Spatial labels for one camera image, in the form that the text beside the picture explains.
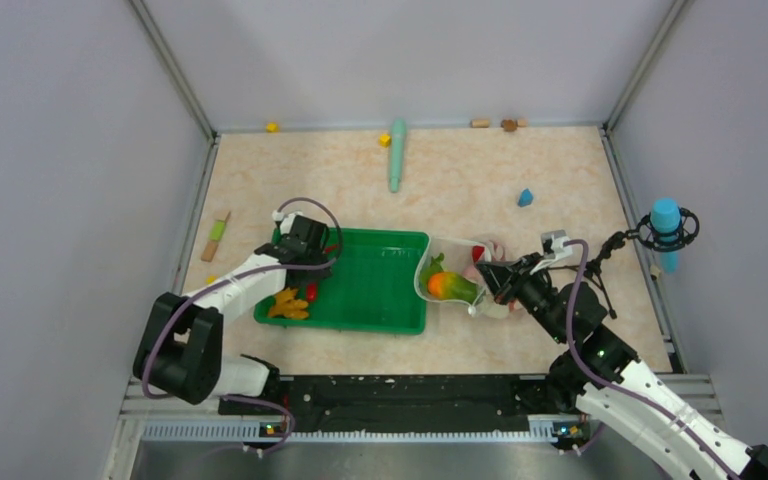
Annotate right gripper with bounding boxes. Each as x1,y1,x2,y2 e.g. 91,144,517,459
475,251,569,343

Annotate red tomato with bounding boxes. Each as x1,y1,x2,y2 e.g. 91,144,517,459
471,245,486,263

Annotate red chili pepper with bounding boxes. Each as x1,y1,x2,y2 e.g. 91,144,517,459
305,244,338,303

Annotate orange green mango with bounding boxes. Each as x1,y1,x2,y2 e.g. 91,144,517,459
426,271,479,304

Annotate clear dotted zip bag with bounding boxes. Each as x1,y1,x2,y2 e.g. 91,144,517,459
413,235,523,319

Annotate purple white onion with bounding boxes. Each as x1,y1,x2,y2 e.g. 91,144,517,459
462,265,483,284

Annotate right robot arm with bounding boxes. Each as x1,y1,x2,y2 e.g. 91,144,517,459
476,254,768,479

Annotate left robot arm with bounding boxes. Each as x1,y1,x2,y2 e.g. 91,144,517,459
132,213,341,414

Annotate green plastic tray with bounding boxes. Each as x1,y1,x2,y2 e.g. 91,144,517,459
253,228,430,335

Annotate blue plastic piece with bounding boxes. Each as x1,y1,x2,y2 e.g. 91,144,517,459
517,189,534,208

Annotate wooden green block stick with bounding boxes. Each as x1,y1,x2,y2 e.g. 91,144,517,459
200,209,231,262

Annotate mint green marker pen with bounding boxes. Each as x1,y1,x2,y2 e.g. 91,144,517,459
388,118,407,193

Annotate brown wooden piece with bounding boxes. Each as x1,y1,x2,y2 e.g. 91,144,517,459
500,119,519,133

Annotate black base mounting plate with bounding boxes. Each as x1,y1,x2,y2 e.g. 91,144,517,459
218,374,597,435

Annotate blue microphone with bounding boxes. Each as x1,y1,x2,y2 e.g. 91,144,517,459
650,197,683,275

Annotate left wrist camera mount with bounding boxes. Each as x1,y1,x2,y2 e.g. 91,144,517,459
272,210,303,235

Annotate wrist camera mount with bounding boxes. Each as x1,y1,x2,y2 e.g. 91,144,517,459
531,230,572,274
272,210,303,235

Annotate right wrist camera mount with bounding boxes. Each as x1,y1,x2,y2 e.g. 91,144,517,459
531,230,572,274

